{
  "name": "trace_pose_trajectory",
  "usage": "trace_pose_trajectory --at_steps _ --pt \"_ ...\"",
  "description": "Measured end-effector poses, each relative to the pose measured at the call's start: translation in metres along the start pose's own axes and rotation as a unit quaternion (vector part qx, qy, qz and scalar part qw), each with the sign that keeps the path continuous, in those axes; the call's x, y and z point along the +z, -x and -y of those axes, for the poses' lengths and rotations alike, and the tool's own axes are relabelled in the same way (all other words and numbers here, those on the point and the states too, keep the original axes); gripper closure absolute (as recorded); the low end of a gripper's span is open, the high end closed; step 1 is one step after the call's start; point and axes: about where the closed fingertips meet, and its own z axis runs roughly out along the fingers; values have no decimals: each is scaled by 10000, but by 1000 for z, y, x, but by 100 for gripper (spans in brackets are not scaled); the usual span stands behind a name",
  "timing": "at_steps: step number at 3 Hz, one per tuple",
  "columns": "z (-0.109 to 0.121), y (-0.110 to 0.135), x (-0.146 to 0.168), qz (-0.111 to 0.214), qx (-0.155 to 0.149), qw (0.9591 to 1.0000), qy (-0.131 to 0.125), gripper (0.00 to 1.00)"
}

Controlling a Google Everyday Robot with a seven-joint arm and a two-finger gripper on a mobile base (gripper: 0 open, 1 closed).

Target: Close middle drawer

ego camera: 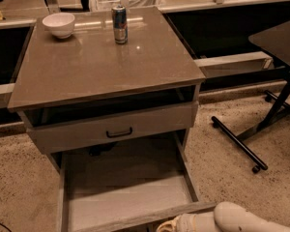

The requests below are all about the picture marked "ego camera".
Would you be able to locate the robot gripper body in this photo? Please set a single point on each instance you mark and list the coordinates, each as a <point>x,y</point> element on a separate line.
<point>188,223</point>

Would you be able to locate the grey drawer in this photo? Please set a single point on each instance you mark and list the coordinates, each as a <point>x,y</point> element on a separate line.
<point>134,186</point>
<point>84,133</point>

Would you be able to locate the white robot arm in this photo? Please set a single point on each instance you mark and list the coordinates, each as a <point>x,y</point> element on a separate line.
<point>226,217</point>

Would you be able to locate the grey drawer cabinet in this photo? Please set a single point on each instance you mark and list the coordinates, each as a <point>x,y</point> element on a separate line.
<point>88,75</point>

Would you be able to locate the black rolling side table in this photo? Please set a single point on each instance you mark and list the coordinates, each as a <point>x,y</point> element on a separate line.
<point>276,42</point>

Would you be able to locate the blue silver drink can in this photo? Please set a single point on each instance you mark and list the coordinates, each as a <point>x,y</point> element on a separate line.
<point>120,26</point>

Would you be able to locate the white ceramic bowl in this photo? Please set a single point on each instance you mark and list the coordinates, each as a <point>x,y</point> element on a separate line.
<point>60,25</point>

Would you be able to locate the black drawer handle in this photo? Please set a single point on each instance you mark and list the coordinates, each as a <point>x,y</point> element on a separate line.
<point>110,134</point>

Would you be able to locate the white wire basket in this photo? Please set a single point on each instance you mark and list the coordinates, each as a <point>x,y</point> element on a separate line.
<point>105,5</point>

